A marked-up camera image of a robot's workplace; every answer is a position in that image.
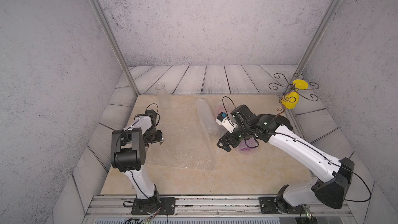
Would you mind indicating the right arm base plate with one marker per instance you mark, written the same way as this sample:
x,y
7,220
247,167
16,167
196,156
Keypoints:
x,y
273,205

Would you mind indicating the clear glass vase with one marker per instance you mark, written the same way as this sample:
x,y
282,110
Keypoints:
x,y
163,97

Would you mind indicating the left aluminium corner post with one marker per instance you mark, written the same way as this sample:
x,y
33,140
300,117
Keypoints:
x,y
114,45

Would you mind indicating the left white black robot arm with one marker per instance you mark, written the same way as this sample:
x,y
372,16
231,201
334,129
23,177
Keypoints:
x,y
128,155

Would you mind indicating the black wire glass stand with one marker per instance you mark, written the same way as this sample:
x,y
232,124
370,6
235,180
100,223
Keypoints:
x,y
273,122

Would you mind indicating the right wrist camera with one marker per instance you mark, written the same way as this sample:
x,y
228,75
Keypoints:
x,y
224,120

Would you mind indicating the pink bubble wrapped vase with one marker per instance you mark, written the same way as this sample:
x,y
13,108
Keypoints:
x,y
219,112

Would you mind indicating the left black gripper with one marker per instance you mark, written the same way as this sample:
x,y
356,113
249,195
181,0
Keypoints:
x,y
159,138

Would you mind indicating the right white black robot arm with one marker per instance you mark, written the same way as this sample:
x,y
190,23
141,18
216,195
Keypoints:
x,y
333,176

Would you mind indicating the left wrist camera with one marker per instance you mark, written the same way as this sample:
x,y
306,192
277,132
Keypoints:
x,y
152,114

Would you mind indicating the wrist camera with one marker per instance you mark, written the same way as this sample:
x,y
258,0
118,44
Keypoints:
x,y
152,114
224,120

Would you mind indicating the yellow plastic wine glass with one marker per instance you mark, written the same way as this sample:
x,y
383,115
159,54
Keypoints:
x,y
290,100

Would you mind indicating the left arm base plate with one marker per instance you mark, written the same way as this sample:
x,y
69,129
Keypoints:
x,y
163,206

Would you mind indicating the aluminium corner post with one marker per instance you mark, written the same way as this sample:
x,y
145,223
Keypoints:
x,y
327,16
114,45

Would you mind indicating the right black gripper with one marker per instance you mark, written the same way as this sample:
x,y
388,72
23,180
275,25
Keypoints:
x,y
224,142

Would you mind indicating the purple bubble wrapped vase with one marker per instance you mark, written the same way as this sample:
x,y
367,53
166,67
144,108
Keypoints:
x,y
248,147

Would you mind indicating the aluminium rail frame front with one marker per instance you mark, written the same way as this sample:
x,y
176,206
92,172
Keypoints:
x,y
212,209

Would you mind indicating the right aluminium corner post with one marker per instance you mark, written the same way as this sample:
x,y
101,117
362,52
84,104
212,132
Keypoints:
x,y
327,16

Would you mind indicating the clear bubble wrapped vase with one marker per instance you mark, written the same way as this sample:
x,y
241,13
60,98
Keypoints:
x,y
207,121

